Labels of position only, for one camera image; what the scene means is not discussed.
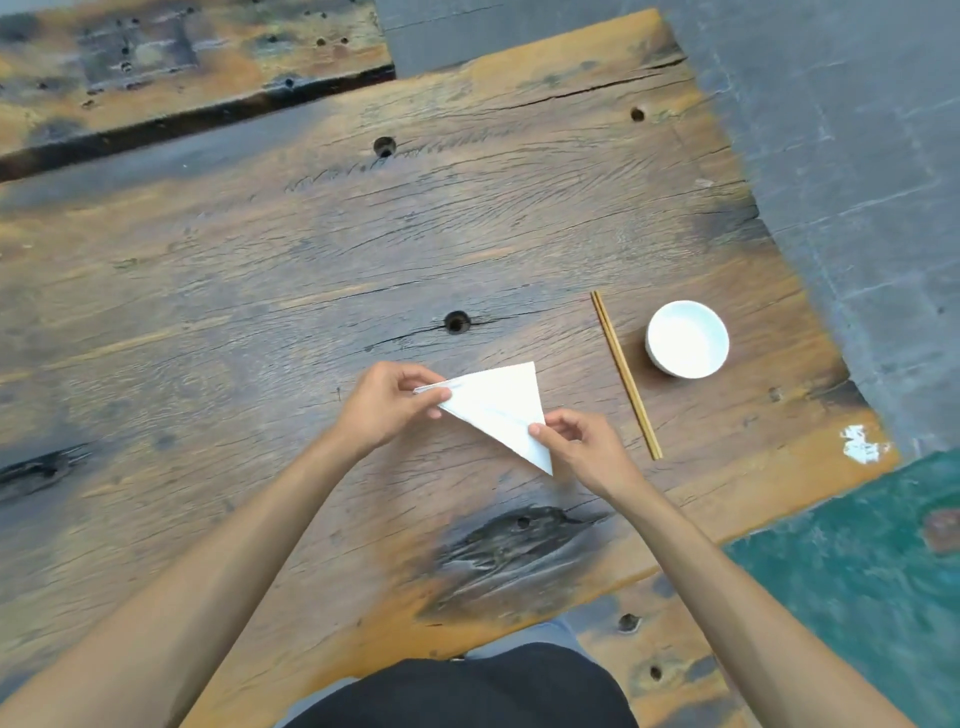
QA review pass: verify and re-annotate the person's left forearm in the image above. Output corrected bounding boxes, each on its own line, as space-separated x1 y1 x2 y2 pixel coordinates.
0 424 366 728

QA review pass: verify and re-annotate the person's right hand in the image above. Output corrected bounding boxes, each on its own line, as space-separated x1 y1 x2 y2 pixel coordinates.
528 408 648 503

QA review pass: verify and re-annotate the weathered wooden bench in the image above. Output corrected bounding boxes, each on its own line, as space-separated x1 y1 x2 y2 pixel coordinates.
561 571 755 728

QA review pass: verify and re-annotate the person's right forearm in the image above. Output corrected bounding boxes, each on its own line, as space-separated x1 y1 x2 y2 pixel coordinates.
606 475 921 728

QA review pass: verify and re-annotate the person's left hand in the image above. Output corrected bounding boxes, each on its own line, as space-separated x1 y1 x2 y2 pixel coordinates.
333 361 453 461

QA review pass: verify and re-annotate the wooden chopstick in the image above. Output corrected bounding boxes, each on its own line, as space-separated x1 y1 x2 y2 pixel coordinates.
590 291 658 462
594 291 665 460

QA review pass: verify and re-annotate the person's black shirt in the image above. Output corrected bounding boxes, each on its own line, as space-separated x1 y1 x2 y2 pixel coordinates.
285 642 639 728

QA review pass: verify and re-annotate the small white ceramic bowl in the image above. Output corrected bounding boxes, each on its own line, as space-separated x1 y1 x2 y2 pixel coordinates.
645 300 731 380

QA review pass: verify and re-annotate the white paper napkin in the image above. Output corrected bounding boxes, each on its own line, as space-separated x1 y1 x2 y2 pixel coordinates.
413 361 555 477

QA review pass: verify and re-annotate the paint-stained wooden table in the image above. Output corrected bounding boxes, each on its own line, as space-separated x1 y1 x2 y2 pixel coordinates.
0 0 397 183

